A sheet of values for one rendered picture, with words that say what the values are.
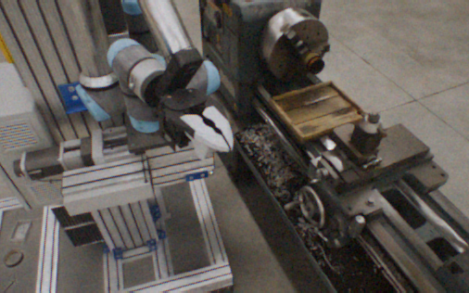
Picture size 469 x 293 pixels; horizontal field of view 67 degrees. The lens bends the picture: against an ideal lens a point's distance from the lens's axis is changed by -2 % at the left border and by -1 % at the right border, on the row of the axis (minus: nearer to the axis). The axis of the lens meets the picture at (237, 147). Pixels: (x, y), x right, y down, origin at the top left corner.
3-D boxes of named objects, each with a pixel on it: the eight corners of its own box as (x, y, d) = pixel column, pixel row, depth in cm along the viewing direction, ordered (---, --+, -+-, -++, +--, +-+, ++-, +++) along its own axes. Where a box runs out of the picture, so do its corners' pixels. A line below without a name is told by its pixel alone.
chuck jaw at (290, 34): (289, 47, 165) (279, 31, 156) (298, 40, 164) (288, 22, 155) (302, 59, 158) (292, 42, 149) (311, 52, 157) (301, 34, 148)
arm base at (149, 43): (127, 58, 146) (121, 36, 138) (124, 41, 156) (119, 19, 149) (163, 53, 149) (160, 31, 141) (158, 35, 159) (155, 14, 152)
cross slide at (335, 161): (311, 161, 138) (313, 154, 134) (398, 131, 150) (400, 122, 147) (337, 194, 127) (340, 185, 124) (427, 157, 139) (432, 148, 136)
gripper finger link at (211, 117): (243, 165, 57) (209, 133, 62) (247, 135, 53) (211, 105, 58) (227, 171, 55) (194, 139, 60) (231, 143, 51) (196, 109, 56)
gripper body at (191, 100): (212, 139, 63) (177, 105, 70) (216, 98, 58) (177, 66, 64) (174, 154, 59) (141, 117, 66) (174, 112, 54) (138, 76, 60)
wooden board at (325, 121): (268, 104, 172) (268, 97, 169) (330, 85, 182) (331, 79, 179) (301, 144, 153) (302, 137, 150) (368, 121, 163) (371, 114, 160)
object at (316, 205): (291, 207, 158) (297, 172, 142) (310, 199, 161) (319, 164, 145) (325, 258, 141) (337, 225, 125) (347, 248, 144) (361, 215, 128)
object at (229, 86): (204, 135, 282) (196, 33, 221) (259, 119, 296) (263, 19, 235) (235, 190, 244) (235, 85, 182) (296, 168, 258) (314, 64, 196)
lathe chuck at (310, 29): (254, 73, 174) (270, 9, 154) (306, 70, 188) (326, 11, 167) (262, 82, 168) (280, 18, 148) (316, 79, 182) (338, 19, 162)
